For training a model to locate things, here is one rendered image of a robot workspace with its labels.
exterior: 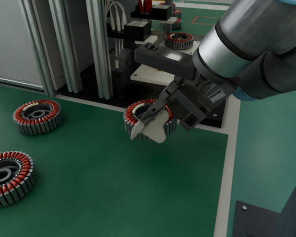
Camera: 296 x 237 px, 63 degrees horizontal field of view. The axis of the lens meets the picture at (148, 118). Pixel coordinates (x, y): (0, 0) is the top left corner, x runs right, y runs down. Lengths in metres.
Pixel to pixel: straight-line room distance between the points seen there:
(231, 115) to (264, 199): 0.89
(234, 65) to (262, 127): 1.66
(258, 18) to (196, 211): 0.31
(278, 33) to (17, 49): 0.66
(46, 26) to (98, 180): 0.42
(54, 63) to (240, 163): 1.26
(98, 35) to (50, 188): 0.35
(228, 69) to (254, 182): 1.26
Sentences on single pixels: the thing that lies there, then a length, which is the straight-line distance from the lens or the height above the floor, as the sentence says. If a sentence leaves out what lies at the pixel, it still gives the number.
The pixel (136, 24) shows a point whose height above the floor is 0.92.
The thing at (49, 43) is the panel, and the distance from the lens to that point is 0.72.
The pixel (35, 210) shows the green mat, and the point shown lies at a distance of 0.49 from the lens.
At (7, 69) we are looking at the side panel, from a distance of 0.86.
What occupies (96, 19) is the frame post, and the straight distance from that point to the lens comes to 0.60.
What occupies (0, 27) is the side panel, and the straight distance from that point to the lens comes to 0.80.
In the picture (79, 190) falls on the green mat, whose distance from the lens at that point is 0.49.
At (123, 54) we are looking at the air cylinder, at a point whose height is 0.82.
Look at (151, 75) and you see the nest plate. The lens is 0.77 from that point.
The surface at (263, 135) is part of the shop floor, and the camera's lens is 1.93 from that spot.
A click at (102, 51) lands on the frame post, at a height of 0.91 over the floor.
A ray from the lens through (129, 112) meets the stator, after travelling 0.51.
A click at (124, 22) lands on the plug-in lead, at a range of 0.80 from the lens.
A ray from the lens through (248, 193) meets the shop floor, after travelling 1.51.
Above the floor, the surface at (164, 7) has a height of 0.92.
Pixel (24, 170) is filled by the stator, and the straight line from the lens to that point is 0.51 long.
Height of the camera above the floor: 1.13
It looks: 36 degrees down
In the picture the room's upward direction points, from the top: straight up
